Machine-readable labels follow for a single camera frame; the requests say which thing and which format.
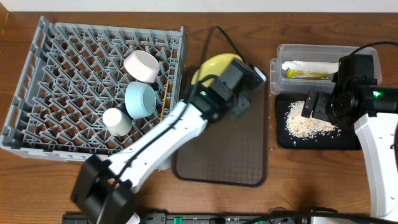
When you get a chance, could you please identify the rice leftovers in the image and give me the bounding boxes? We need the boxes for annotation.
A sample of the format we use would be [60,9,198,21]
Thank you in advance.
[284,101,340,146]

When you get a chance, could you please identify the white napkin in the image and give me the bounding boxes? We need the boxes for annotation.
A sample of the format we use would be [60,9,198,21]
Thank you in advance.
[281,60,338,73]

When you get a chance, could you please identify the green snack wrapper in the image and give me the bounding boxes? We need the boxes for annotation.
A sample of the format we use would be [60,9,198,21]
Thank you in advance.
[287,69,328,80]

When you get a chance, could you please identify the yellow plate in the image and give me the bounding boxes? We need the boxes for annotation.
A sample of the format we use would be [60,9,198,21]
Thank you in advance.
[191,53,243,85]

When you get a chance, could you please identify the wooden chopstick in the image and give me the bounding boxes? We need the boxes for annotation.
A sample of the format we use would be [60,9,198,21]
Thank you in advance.
[160,80,169,121]

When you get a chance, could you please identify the blue bowl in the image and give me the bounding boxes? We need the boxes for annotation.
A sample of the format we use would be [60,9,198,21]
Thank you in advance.
[125,82,157,119]

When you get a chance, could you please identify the white paper cup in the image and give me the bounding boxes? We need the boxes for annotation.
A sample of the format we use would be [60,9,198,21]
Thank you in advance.
[102,108,132,137]

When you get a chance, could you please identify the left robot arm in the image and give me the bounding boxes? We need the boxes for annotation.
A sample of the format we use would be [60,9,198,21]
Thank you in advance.
[70,58,267,224]

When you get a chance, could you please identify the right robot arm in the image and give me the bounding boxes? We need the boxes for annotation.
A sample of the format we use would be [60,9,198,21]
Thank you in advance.
[302,54,397,221]

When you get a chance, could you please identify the black waste tray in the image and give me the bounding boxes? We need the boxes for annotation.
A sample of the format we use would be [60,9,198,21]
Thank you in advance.
[275,93,361,151]

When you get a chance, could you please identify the grey dishwasher rack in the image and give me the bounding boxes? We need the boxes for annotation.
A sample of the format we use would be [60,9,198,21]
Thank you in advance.
[1,17,187,161]

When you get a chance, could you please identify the clear plastic bin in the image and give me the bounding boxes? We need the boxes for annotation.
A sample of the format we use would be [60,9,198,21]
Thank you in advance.
[269,44,382,96]

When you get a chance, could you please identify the brown serving tray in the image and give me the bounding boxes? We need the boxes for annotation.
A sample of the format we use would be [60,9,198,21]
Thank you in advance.
[172,82,269,187]

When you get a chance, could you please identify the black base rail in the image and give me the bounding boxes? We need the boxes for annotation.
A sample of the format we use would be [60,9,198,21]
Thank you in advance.
[61,207,371,224]

